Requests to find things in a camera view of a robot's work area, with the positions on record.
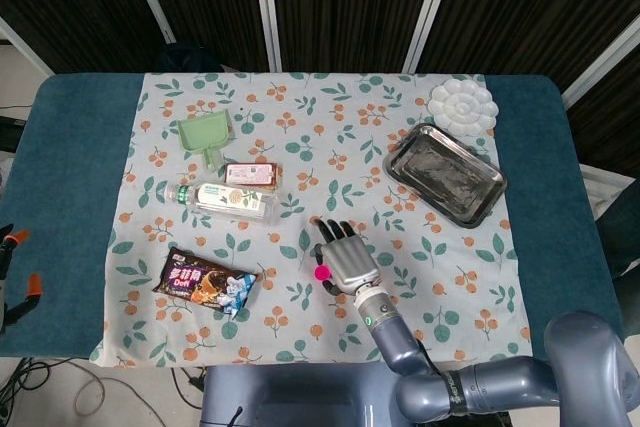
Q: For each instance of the brown snack box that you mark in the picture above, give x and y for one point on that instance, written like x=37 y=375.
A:
x=247 y=174

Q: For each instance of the dark teal garment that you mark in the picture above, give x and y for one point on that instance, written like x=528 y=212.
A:
x=622 y=232

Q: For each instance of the white flower paint palette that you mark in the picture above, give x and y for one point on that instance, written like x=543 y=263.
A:
x=462 y=107

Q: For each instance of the black clamp orange tips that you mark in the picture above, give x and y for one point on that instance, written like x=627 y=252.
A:
x=34 y=284

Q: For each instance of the green plastic dustpan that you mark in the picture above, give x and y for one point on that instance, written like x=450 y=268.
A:
x=202 y=134

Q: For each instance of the pink plastic cup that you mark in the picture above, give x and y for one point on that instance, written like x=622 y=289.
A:
x=321 y=273

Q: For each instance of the floral fruit print tablecloth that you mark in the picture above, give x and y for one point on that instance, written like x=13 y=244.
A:
x=300 y=147

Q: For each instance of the clear plastic water bottle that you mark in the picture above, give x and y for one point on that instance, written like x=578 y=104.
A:
x=225 y=199

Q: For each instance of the blue-grey robot torso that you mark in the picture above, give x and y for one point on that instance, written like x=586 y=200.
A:
x=300 y=397

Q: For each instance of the teal table cover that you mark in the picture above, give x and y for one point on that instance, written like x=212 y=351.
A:
x=75 y=197

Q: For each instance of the stainless steel tray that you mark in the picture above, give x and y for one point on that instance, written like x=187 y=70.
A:
x=440 y=172

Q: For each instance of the chocolate cone snack bag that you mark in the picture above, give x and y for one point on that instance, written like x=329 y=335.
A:
x=200 y=282

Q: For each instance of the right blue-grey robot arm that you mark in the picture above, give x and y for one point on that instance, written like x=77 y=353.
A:
x=395 y=342

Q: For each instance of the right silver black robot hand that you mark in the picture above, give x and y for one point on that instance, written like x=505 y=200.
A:
x=350 y=262

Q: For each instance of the dark blue bag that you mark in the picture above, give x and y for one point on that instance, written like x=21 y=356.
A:
x=185 y=57

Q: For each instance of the white metal rack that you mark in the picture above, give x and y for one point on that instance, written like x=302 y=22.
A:
x=602 y=187

